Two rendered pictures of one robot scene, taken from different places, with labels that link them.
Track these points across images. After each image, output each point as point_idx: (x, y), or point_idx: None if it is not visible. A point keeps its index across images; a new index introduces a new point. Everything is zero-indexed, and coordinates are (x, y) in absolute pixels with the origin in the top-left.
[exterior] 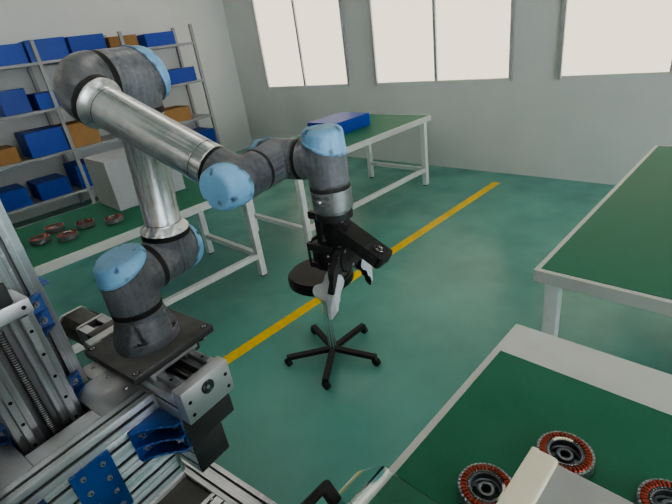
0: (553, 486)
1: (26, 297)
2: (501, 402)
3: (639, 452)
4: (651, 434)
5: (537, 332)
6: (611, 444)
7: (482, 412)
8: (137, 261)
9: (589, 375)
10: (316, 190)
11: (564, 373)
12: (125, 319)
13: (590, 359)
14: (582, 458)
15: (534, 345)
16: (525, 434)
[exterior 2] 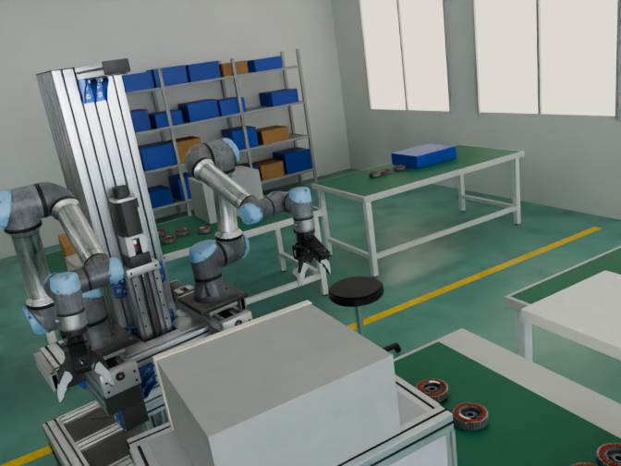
0: (304, 306)
1: (157, 260)
2: (418, 366)
3: (480, 396)
4: (495, 390)
5: (472, 334)
6: (467, 391)
7: (402, 369)
8: (211, 249)
9: (485, 360)
10: (294, 218)
11: (470, 357)
12: (200, 280)
13: (494, 352)
14: (439, 390)
15: (463, 341)
16: (420, 381)
